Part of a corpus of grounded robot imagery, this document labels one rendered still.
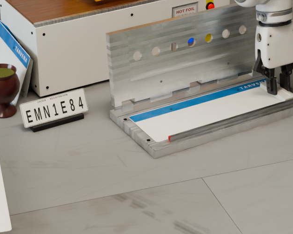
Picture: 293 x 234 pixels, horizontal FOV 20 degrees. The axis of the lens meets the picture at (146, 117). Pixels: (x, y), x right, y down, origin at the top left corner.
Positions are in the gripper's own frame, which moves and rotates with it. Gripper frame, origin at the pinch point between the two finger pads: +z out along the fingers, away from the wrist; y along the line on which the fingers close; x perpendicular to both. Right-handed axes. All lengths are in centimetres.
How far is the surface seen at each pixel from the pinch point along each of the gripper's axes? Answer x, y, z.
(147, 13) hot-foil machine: 26.3, -19.0, -17.3
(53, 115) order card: 17, -51, -1
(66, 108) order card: 18, -47, -2
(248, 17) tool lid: 10.4, -0.1, -14.8
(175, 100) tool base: 9.8, -22.9, 0.5
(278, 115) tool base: -6.4, -5.3, 5.0
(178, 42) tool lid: 10.6, -20.1, -12.7
